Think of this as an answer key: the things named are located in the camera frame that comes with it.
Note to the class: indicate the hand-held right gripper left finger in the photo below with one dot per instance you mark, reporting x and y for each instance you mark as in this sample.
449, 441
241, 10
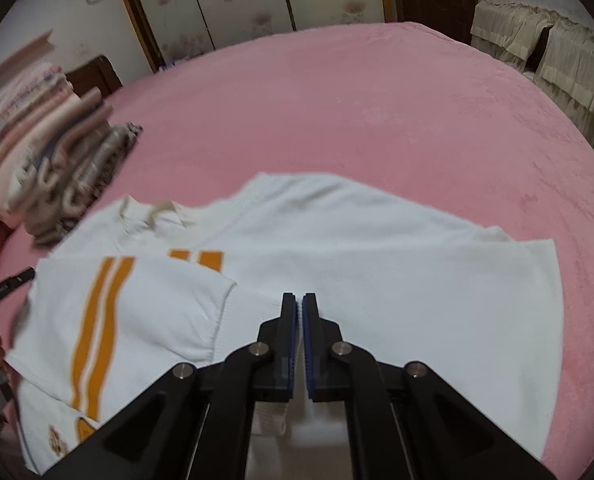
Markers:
292, 320

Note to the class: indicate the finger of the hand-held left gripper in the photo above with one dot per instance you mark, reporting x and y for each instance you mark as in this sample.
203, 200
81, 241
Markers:
12, 285

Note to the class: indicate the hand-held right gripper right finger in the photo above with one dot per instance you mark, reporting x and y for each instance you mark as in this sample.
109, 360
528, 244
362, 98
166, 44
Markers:
308, 320

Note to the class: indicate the white printed sweatshirt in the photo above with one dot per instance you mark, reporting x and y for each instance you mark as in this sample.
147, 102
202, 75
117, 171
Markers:
377, 270

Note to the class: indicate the folded light grey garment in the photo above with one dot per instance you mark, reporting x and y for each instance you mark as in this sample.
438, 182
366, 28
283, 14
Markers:
42, 190

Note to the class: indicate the folded plaid garment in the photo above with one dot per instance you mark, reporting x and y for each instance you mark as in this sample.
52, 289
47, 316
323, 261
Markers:
102, 170

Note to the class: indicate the folded taupe garment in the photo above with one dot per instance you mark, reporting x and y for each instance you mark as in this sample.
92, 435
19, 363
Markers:
84, 120

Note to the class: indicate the pink ruffled folded blanket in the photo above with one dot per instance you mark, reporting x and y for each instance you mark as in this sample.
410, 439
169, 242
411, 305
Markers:
22, 95

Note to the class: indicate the pink plush bed blanket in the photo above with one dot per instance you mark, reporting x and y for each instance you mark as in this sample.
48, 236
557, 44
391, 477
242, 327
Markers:
377, 110

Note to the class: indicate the dark wooden headboard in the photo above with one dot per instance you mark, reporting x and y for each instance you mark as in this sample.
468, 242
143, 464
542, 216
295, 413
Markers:
94, 75

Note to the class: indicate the floral sliding door wardrobe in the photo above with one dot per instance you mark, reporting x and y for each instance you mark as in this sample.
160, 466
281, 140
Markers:
252, 0

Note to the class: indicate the lace covered furniture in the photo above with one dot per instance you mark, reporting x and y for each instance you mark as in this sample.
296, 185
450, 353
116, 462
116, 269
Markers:
567, 50

